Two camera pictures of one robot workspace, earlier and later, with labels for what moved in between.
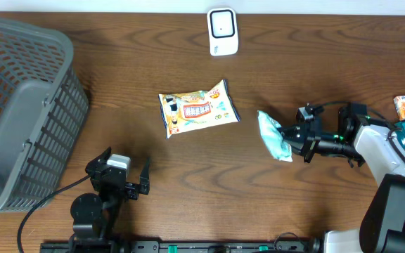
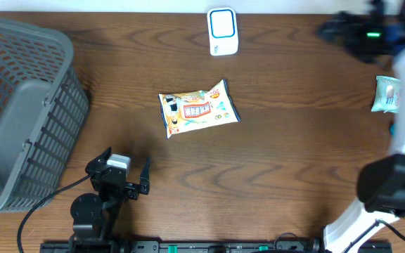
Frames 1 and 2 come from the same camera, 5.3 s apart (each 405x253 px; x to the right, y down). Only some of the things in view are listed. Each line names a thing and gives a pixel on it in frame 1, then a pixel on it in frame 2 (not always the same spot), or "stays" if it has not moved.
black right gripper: x=305 y=139 -> x=354 y=21
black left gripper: x=131 y=190 stays
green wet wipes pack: x=273 y=135 -> x=387 y=95
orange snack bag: x=188 y=111 stays
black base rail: x=305 y=246 stays
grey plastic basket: x=31 y=111 stays
